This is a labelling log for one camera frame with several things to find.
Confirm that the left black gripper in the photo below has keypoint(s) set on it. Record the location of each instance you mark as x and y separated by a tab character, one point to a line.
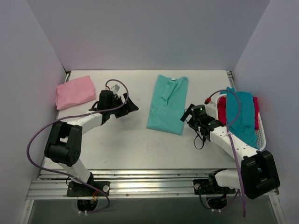
122	107

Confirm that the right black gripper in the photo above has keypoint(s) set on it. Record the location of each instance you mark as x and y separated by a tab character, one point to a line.
190	117

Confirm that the mint green t-shirt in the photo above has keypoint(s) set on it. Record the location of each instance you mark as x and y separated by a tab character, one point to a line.
168	105

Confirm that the teal blue t-shirt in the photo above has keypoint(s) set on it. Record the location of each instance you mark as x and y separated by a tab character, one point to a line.
241	112

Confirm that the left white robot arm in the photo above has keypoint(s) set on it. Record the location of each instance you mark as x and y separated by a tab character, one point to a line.
65	140

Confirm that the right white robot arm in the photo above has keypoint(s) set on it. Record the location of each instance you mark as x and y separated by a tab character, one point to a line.
255	174

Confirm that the red t-shirt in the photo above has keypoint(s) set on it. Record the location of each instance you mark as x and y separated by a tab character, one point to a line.
221	108

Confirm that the folded pink t-shirt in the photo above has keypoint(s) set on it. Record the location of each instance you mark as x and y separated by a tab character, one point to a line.
75	92

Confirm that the white laundry basket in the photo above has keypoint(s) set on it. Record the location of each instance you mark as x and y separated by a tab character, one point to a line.
259	137

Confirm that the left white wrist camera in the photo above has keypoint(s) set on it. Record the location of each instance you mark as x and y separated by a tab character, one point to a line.
114	89

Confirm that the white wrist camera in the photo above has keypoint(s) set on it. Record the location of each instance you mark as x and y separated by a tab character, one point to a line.
210	104
114	89

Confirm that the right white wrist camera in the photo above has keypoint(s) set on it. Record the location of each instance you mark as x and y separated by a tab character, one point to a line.
210	104

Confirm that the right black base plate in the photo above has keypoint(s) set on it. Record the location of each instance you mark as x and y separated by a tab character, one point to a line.
204	187

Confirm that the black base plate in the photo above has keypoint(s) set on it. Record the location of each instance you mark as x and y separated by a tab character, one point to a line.
80	190
204	187

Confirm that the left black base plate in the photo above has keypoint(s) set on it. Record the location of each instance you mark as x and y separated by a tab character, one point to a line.
80	190

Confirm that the aluminium rail frame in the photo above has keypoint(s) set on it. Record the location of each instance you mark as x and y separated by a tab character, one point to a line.
151	173

